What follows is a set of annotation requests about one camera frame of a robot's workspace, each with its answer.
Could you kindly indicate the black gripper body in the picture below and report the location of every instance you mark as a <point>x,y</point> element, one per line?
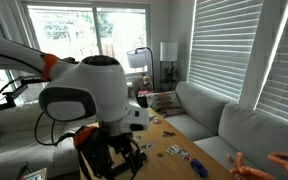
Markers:
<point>120,143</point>

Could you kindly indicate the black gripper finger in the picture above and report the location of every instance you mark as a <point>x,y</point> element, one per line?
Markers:
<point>119,169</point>
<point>134,162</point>

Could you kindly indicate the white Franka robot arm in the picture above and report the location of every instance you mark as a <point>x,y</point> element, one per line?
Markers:
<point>94,88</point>

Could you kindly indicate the small grey picture card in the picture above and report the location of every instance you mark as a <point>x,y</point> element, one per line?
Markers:
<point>147,145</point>

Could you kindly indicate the small red white item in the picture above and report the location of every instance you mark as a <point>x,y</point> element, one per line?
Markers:
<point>156,120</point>

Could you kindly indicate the small dark flat object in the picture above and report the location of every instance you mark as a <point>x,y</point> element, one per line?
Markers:
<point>168,134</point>

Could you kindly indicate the red book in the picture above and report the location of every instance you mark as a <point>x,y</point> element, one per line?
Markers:
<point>145,92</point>

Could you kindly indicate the patterned throw cushion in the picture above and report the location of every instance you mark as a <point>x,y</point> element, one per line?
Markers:
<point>165,103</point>

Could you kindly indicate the blue toy car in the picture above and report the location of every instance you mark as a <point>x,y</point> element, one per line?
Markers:
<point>199,167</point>

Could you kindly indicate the small brown toy figure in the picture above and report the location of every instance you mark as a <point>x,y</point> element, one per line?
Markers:
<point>146,81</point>

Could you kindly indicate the dark green house plant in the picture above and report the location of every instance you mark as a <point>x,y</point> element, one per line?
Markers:
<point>170,76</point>

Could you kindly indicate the framed tablet with stand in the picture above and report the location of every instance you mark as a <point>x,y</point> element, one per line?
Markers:
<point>34,174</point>

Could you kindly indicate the arched lamp white shade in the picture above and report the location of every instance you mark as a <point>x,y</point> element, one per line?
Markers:
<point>138,58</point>

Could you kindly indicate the white fabric sofa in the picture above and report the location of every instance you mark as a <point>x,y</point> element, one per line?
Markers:
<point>20,143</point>

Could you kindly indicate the white table lamp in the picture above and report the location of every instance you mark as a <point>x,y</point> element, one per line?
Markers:
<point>168,50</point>

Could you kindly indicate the grey fabric sofa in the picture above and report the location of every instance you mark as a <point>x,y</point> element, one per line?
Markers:
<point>237,130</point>

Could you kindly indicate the orange toy octopus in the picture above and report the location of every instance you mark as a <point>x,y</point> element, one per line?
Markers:
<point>250,171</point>

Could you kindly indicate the wide white window blind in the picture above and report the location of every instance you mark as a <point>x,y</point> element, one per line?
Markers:
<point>224,43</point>

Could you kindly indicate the narrow white window blind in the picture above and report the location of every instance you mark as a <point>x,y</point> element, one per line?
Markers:
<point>285,66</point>

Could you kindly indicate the black wrist camera pack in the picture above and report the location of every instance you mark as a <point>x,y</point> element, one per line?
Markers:
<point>92,150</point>

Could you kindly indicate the white sliding window frame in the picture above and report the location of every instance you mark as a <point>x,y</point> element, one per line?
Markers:
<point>95,30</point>

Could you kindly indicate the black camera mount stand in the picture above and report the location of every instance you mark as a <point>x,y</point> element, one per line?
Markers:
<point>10,95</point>

